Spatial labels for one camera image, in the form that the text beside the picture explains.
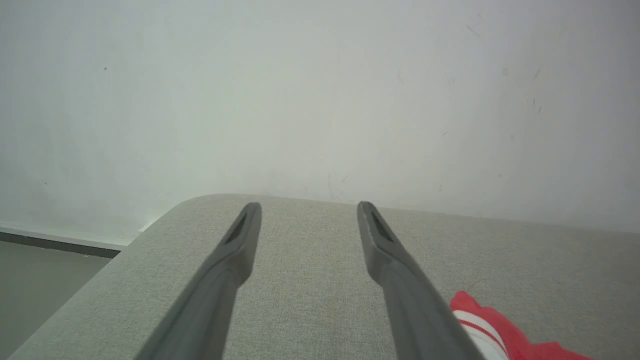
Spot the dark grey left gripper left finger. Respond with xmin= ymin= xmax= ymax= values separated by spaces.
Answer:
xmin=135 ymin=201 xmax=263 ymax=360

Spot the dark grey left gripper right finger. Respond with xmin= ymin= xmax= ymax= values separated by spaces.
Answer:
xmin=356 ymin=201 xmax=486 ymax=360

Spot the red shirt with white sleeves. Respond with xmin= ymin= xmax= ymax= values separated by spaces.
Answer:
xmin=450 ymin=291 xmax=593 ymax=360

